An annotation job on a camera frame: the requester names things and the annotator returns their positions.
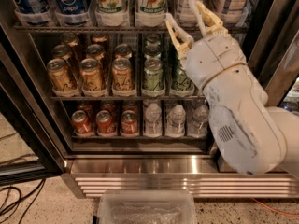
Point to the right clear water bottle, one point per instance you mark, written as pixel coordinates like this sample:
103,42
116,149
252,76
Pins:
199,122

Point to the blue can behind glass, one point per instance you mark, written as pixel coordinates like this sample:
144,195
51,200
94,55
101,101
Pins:
290,105

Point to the second row orange can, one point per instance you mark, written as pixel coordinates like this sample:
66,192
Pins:
98,53
64,52
123,50

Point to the steel fridge base grille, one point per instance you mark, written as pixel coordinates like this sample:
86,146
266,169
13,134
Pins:
91,178

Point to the green 7up bottle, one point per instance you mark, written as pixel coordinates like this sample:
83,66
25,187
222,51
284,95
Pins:
112,13
150,13

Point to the left red can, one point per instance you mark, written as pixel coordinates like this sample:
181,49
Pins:
81,122

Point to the middle red can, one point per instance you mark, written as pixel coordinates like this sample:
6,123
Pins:
105,122

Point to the right green 7UP bottle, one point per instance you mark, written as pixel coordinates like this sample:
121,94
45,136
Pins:
150,13

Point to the clear water bottle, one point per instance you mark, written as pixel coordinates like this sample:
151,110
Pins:
153,121
199,122
175,126

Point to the red can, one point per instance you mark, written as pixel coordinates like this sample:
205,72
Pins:
81,122
105,122
128,122

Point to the white carton bottle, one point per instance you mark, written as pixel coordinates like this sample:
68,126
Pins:
229,11
183,0

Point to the left green 7UP bottle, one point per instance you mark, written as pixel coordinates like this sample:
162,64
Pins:
112,13

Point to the clear plastic bin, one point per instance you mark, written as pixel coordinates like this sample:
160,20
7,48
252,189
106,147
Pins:
147,207

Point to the left white carton bottle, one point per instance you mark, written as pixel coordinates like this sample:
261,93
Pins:
183,0

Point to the left clear water bottle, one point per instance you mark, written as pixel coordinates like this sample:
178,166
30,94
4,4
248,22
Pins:
153,121

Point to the second row left green can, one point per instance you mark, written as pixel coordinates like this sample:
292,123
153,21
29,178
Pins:
151,51

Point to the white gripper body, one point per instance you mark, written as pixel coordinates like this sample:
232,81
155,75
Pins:
215,59

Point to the second row right orange can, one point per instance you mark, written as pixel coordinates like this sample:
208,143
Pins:
123,50

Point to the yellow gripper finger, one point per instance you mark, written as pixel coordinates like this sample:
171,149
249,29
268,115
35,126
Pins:
208,22
181,40

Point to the front left green can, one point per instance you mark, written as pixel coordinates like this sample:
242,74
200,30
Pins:
153,79

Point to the right red can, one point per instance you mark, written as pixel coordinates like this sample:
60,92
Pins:
128,122

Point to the second row middle orange can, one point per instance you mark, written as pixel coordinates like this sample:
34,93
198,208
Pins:
98,53

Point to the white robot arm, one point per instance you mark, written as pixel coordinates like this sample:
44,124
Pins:
253,137

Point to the second row left orange can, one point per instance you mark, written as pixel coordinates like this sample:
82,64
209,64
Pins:
64,52

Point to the middle clear water bottle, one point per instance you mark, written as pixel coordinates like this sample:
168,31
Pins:
175,126

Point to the front right green can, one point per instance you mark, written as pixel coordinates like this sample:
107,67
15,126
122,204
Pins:
180,81

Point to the front left orange can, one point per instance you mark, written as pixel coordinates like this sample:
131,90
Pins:
61,76

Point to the right white carton bottle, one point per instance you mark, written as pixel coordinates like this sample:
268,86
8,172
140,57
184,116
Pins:
229,11

